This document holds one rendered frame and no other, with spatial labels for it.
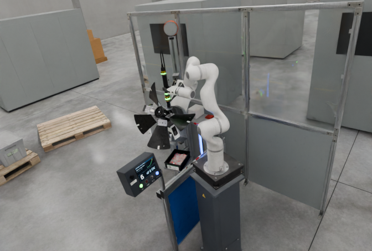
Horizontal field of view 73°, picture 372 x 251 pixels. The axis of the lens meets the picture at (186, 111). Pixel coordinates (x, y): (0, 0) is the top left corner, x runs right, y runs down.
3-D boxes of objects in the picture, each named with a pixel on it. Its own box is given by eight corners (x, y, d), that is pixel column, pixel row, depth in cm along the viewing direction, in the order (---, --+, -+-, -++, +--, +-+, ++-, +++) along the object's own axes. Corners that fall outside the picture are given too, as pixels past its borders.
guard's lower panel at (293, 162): (154, 139, 419) (144, 88, 378) (324, 209, 259) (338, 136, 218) (153, 140, 417) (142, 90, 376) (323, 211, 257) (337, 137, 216)
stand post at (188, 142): (191, 180, 328) (181, 100, 276) (197, 183, 322) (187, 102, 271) (189, 182, 325) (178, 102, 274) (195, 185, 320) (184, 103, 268)
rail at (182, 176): (222, 142, 261) (221, 136, 257) (225, 143, 258) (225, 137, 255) (160, 196, 202) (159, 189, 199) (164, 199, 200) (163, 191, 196)
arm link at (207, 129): (226, 149, 180) (226, 120, 170) (203, 157, 175) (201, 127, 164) (218, 141, 191) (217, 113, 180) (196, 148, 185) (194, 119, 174)
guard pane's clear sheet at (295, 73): (144, 87, 373) (130, 15, 328) (334, 131, 218) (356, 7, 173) (144, 87, 373) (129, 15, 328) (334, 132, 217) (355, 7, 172)
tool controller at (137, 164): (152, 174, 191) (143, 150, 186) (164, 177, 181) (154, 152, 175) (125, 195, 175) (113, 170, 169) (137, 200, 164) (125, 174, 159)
